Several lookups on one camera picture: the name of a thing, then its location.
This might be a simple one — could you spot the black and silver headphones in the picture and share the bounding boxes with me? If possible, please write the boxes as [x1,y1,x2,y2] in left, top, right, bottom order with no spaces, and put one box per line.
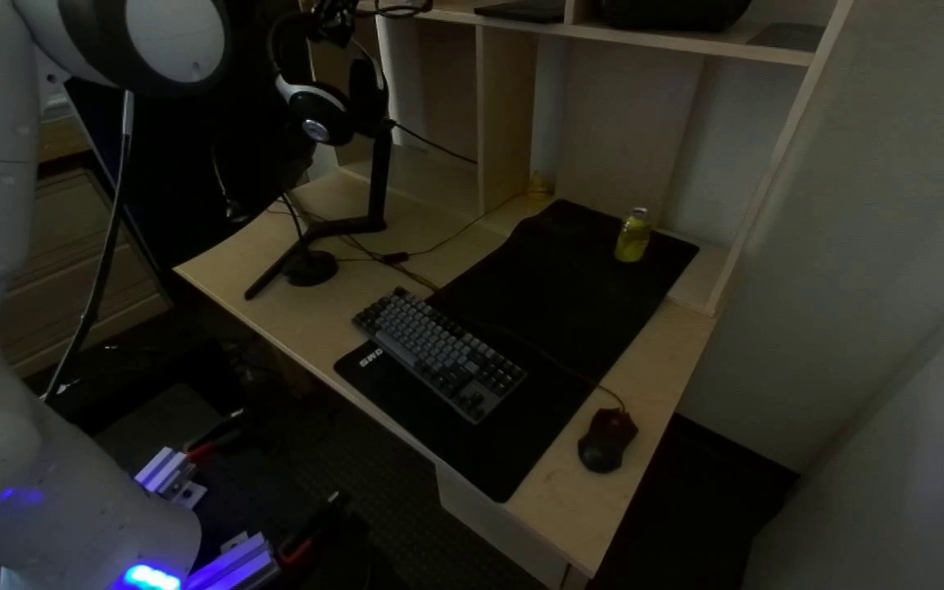
[265,8,391,153]

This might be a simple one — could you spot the black gooseneck desk lamp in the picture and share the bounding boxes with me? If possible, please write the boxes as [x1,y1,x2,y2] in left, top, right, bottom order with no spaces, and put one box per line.
[274,111,486,293]

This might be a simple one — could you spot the curved black computer monitor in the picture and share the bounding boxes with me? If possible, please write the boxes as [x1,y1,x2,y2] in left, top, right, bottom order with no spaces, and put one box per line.
[59,0,319,273]

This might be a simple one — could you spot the light wooden shelf unit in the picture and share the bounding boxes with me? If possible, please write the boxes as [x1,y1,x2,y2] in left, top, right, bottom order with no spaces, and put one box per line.
[295,0,860,321]

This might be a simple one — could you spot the black bag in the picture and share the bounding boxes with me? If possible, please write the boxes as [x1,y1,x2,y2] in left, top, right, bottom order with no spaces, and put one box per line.
[597,0,758,32]

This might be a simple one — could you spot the large black desk mat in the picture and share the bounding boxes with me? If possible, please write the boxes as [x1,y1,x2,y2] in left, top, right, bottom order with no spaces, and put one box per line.
[330,195,704,509]

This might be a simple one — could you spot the grey mechanical keyboard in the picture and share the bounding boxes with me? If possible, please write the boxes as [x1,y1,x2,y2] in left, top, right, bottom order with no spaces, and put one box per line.
[349,286,533,429]

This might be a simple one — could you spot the brown wooden cabinet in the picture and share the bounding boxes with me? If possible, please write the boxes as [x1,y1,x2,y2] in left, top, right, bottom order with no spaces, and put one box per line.
[0,106,177,379]

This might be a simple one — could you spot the small yellow bottle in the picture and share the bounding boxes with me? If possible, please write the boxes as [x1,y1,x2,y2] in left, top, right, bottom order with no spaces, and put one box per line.
[614,202,659,269]

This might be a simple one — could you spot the white clamp block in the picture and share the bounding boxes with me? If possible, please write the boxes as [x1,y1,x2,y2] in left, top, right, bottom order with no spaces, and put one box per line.
[132,441,212,512]
[179,532,282,590]

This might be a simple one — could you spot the black and red mouse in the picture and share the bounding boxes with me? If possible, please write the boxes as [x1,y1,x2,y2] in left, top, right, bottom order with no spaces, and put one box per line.
[573,404,642,477]

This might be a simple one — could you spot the thin black monitor cable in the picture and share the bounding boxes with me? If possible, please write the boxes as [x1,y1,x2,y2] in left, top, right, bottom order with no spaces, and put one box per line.
[207,142,248,230]

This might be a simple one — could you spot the dark lamp cord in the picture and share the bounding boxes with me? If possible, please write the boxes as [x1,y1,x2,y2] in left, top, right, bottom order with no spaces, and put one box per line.
[336,209,497,296]

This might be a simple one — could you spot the red black cable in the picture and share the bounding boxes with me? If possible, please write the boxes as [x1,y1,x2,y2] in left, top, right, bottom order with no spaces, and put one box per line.
[179,404,254,463]
[272,484,351,574]

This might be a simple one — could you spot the thin mouse cable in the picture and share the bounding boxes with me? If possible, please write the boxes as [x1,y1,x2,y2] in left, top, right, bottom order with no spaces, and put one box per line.
[597,379,640,427]

